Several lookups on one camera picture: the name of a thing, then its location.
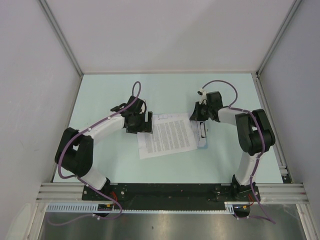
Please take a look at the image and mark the printed paper sheet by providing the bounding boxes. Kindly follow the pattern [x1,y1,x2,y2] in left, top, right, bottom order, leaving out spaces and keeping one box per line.
[153,113,189,121]

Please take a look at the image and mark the left aluminium corner post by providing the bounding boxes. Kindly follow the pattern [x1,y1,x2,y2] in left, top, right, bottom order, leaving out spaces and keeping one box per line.
[37,0,84,79]

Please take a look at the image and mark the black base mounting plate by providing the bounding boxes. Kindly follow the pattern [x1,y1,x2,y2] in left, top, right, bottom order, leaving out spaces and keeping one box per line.
[82,183,261,211]

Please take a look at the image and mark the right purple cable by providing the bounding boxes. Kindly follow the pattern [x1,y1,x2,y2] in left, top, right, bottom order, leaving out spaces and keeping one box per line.
[202,79,276,225]

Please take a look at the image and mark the white paper sheet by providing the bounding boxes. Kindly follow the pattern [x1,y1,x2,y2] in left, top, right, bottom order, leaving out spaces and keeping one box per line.
[137,116,197,160]

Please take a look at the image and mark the white slotted cable duct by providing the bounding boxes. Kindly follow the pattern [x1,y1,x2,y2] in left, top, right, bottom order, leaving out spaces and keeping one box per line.
[46,203,234,215]

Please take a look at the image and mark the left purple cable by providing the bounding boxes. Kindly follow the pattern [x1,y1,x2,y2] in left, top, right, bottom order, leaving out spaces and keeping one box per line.
[47,81,143,227]

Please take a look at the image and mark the metal clipboard clip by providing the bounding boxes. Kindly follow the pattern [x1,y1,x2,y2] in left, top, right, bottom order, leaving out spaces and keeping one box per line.
[197,121,207,139]

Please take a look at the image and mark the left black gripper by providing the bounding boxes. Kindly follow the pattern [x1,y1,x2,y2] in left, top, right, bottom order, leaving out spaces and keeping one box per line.
[126,111,152,134]

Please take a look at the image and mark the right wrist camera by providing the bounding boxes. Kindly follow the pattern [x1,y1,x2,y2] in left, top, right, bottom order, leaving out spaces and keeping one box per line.
[197,88,208,105]

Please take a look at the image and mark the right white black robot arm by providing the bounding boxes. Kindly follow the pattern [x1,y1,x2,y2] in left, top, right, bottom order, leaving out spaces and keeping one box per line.
[189,89,276,201]

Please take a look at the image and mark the right aluminium corner post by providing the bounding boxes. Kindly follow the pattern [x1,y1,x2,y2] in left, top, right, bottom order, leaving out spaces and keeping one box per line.
[255,0,304,77]

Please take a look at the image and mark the aluminium front rail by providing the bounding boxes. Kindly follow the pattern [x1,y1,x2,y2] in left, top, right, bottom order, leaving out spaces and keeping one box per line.
[37,182,309,204]

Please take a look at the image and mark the purple cable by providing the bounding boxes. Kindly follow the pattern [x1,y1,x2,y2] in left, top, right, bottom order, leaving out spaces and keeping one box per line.
[202,79,276,225]
[47,81,143,227]

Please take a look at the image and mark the light blue clipboard folder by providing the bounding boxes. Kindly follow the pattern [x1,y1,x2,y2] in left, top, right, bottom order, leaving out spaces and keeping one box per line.
[190,121,208,149]

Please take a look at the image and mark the right aluminium side rail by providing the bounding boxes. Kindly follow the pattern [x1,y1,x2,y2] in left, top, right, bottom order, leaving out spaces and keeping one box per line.
[251,72,293,184]

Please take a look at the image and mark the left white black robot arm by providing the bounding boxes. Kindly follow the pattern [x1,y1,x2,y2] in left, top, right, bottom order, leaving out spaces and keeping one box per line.
[54,95,153,200]

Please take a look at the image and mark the aluminium corner post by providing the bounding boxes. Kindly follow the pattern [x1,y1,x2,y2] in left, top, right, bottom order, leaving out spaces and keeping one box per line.
[37,0,84,79]
[255,0,304,77]

